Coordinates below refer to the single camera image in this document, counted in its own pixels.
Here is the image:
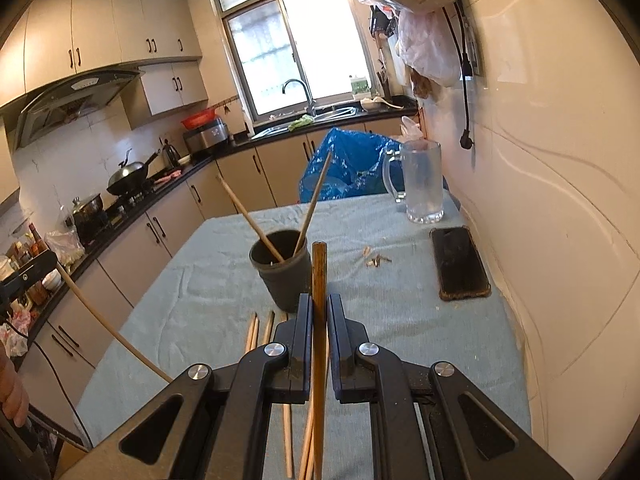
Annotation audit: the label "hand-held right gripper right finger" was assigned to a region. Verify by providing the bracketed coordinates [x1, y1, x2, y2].
[326, 294, 576, 480]

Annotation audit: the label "steel pot with lid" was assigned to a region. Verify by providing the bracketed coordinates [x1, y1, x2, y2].
[70, 194, 108, 241]

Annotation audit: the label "black smartphone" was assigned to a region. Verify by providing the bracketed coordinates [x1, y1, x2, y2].
[430, 226, 492, 302]

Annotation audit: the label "wall socket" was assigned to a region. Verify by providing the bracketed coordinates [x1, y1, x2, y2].
[460, 15, 486, 78]

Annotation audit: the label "small white plastic bag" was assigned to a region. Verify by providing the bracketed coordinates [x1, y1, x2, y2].
[400, 116, 427, 144]

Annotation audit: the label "person's left hand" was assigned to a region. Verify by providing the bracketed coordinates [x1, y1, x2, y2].
[0, 344, 30, 428]

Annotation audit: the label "clear glass mug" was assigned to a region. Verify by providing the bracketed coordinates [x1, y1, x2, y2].
[382, 140, 446, 224]

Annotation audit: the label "dark brown wooden chopstick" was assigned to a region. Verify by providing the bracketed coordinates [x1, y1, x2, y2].
[306, 241, 329, 480]

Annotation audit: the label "black kitchen countertop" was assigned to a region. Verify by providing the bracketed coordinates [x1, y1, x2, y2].
[10, 95, 421, 356]

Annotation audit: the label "hanging brown bag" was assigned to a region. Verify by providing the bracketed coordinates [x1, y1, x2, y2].
[410, 67, 442, 101]

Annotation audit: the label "gas stove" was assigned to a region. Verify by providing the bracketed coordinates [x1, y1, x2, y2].
[95, 180, 157, 217]

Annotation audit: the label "beige upper kitchen cabinets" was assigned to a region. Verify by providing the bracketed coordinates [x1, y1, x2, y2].
[0, 0, 210, 116]

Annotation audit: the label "steel sink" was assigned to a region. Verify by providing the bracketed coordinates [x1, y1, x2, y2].
[250, 105, 358, 139]

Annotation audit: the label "beige lower kitchen cabinets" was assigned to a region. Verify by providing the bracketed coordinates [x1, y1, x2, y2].
[17, 117, 426, 431]

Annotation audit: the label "chrome faucet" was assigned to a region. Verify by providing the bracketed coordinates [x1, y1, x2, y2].
[282, 79, 317, 117]

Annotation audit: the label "group of condiment bottles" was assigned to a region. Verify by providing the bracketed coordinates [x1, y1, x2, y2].
[0, 222, 66, 308]

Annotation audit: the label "black wok with lid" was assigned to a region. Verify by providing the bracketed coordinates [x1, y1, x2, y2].
[106, 149, 162, 196]

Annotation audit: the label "black power cable with plug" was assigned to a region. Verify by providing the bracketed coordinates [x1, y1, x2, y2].
[442, 0, 476, 151]

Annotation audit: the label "red basin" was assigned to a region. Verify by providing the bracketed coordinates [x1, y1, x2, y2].
[180, 110, 221, 130]

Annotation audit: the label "small brown scraps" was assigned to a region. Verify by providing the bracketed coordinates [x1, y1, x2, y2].
[360, 247, 393, 269]

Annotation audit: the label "beige kitchen cabinets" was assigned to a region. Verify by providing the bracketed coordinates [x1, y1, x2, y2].
[17, 117, 426, 431]
[0, 0, 210, 116]

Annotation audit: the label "clear plastic bag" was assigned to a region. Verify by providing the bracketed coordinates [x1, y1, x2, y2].
[45, 230, 86, 267]

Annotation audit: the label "silver countertop appliance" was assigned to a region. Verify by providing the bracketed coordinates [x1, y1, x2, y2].
[182, 117, 230, 157]

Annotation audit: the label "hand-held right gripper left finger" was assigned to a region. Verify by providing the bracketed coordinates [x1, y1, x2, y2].
[65, 294, 315, 480]

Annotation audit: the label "kitchen window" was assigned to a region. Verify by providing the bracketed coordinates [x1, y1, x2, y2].
[207, 0, 386, 126]

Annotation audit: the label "blue plastic bag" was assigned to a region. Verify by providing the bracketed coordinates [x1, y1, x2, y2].
[298, 127, 461, 206]

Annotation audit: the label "dark grey cup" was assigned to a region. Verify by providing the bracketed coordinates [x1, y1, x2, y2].
[249, 230, 312, 313]

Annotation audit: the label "white bowl with spoon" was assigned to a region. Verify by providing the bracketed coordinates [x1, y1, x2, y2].
[360, 96, 402, 111]

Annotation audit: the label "light blue tablecloth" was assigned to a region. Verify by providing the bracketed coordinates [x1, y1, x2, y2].
[75, 195, 533, 480]

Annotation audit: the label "black range hood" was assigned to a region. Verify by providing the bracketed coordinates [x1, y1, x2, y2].
[12, 67, 146, 151]

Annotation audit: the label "black wall rack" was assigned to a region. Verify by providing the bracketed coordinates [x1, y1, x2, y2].
[369, 4, 401, 41]

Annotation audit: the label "hanging white plastic bag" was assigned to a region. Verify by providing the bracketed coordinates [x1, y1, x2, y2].
[395, 7, 463, 86]

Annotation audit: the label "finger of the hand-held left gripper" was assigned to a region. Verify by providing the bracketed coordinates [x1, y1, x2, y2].
[0, 250, 59, 307]

